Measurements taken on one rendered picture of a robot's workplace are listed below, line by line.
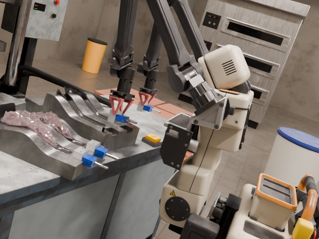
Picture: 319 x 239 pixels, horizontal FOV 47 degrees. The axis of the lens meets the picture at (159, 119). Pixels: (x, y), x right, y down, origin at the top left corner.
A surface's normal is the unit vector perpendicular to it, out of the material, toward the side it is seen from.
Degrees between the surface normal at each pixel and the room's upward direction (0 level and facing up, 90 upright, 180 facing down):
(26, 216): 90
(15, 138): 90
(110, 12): 90
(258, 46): 90
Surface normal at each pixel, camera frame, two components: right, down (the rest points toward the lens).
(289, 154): -0.68, 0.06
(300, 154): -0.41, 0.19
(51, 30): 0.81, 0.39
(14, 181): 0.30, -0.92
